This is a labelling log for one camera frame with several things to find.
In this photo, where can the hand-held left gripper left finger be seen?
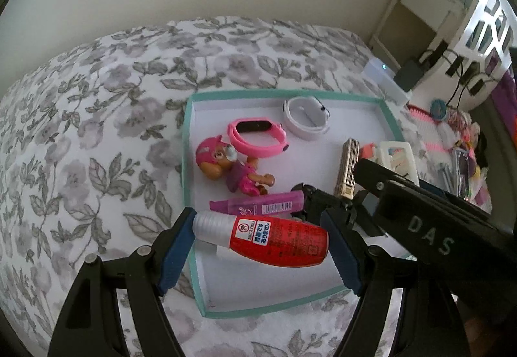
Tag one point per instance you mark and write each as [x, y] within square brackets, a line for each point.
[177, 256]

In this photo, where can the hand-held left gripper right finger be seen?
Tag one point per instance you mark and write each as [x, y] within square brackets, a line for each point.
[343, 256]

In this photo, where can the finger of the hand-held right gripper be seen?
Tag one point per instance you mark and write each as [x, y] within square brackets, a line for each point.
[371, 175]
[317, 201]

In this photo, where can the gold patterned rectangular case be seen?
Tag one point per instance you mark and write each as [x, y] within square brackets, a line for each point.
[349, 167]

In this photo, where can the coral blue case with print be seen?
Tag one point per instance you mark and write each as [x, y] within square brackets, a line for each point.
[368, 150]

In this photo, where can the white plastic holder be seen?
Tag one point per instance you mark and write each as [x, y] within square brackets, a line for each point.
[400, 163]

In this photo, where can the teal shallow box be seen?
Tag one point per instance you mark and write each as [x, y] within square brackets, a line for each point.
[315, 163]

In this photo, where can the red glue bottle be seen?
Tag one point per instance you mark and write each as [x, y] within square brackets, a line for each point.
[282, 238]

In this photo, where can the purple lead case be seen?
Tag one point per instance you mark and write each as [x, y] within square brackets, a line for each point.
[242, 205]

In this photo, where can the white smartwatch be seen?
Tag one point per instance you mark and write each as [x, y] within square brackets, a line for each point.
[295, 122]

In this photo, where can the pink fitness band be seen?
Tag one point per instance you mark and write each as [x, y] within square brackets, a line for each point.
[242, 145]

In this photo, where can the pink dog toy figure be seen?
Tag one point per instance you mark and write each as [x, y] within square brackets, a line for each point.
[218, 159]

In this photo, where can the pile of colourful trinkets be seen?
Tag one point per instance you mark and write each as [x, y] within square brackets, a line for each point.
[460, 151]

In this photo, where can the white rectangular device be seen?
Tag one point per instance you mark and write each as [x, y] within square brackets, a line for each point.
[385, 78]

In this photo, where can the black power adapter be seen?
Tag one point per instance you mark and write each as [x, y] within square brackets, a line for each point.
[410, 74]

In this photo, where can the grey floral bedspread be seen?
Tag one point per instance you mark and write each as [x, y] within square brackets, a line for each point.
[101, 139]

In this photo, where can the white shelf unit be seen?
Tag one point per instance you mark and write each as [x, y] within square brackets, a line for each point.
[416, 13]

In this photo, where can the white lattice furniture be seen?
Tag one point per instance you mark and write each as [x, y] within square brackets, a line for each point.
[488, 26]

